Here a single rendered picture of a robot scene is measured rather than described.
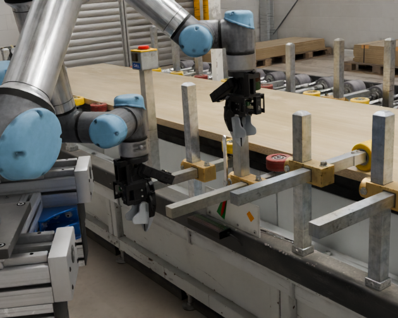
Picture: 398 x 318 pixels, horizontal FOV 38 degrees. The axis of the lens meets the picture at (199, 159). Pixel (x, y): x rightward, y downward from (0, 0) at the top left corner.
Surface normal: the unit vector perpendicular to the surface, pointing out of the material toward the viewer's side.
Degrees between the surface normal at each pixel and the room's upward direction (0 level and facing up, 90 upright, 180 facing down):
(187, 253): 90
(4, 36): 90
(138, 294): 0
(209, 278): 90
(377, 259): 90
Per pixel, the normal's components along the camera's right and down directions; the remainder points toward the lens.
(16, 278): 0.11, 0.29
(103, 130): -0.30, 0.30
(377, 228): -0.80, 0.22
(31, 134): 0.93, 0.14
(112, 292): -0.06, -0.95
